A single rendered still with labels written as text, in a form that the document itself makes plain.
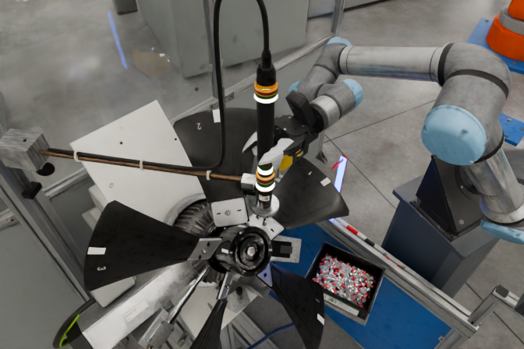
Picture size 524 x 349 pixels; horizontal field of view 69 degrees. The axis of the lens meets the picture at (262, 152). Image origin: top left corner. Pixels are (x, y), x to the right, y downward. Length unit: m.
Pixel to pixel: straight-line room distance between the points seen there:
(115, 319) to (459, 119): 0.85
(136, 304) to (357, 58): 0.81
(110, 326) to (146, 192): 0.34
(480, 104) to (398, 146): 2.32
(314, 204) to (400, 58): 0.44
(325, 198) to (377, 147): 1.96
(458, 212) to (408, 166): 1.70
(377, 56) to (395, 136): 2.23
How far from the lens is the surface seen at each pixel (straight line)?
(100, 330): 1.03
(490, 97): 0.83
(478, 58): 0.87
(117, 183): 1.10
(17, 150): 1.09
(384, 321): 1.74
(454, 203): 1.29
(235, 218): 0.97
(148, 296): 1.04
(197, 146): 0.98
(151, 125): 1.14
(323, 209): 1.10
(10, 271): 1.70
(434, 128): 0.79
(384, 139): 3.13
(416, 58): 0.94
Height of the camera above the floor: 2.03
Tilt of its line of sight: 45 degrees down
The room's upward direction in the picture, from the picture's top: straight up
